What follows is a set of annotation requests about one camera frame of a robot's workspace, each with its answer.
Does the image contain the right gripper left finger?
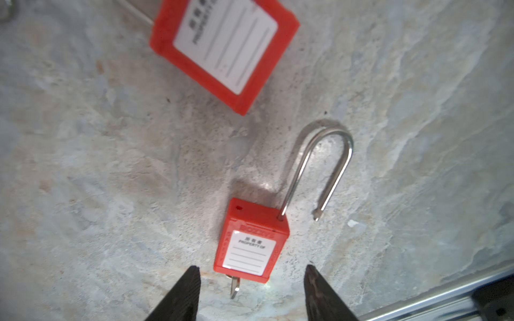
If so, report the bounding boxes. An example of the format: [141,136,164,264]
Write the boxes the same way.
[145,266,201,321]

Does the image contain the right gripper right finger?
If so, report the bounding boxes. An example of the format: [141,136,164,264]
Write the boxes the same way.
[304,264,358,321]

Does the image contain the red padlock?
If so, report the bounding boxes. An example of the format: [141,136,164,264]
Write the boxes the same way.
[214,127,354,299]
[120,0,300,116]

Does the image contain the aluminium mounting rail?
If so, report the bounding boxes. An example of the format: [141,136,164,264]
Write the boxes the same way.
[357,260,513,320]

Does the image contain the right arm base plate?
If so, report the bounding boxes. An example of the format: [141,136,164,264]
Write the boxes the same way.
[472,276,513,321]

